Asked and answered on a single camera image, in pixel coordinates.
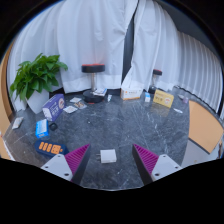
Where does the white charger block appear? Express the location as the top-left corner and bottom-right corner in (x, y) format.
(96, 148), (118, 165)

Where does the large black red bar stool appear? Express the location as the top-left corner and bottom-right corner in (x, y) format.
(81, 63), (108, 104)

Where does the small black round object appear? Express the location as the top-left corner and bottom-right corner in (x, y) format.
(48, 122), (59, 132)

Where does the wide white curtain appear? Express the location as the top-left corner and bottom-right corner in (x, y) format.
(6, 0), (139, 111)

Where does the white carton with orange print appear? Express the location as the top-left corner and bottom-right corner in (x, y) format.
(120, 87), (144, 101)

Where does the flat white packet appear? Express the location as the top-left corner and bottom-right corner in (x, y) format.
(11, 116), (25, 130)

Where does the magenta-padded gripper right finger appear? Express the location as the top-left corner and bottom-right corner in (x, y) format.
(131, 143), (183, 186)

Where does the purple cardboard box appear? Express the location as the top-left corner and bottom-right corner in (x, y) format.
(41, 93), (66, 123)

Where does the green plant in white pot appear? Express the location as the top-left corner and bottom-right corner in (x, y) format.
(9, 53), (69, 115)

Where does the yellow box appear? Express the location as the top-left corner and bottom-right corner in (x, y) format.
(152, 88), (175, 109)

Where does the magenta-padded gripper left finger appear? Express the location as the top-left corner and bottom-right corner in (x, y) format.
(40, 143), (92, 186)

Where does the white booklet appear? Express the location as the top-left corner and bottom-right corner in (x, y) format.
(93, 87), (108, 97)

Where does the small black red bar stool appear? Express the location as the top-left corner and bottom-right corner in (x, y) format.
(148, 68), (164, 95)

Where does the white pleated curtain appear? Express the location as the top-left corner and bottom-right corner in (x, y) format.
(121, 0), (224, 114)

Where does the brownish flat packet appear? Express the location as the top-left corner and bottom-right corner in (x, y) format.
(73, 100), (88, 110)

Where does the orange curved counter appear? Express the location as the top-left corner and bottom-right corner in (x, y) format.
(187, 99), (224, 155)

